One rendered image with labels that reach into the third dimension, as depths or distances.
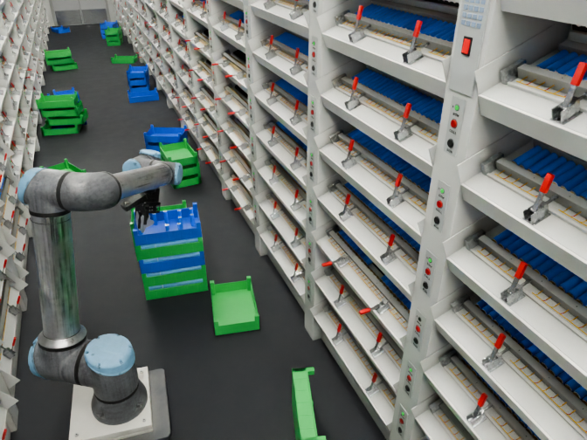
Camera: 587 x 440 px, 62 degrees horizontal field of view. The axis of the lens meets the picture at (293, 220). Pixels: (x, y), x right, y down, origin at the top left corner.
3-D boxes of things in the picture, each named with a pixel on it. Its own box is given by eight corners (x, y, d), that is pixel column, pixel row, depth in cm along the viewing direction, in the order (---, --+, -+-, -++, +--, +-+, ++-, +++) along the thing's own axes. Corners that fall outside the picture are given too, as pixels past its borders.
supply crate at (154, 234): (135, 246, 222) (132, 231, 218) (136, 223, 239) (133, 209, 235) (202, 237, 229) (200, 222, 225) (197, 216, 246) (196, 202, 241)
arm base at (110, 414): (92, 431, 165) (86, 413, 159) (91, 388, 180) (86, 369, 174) (150, 416, 171) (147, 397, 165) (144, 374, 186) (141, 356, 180)
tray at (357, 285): (407, 357, 143) (399, 338, 137) (319, 249, 191) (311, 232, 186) (463, 320, 145) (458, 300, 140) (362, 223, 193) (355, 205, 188)
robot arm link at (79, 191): (99, 179, 137) (186, 159, 202) (58, 174, 139) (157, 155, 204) (98, 219, 140) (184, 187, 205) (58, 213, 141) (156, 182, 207)
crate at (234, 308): (259, 329, 222) (258, 315, 217) (215, 335, 218) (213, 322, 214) (251, 288, 247) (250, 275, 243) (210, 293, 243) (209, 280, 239)
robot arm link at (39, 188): (75, 395, 162) (56, 178, 136) (27, 386, 165) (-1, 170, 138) (100, 367, 177) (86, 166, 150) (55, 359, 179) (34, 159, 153)
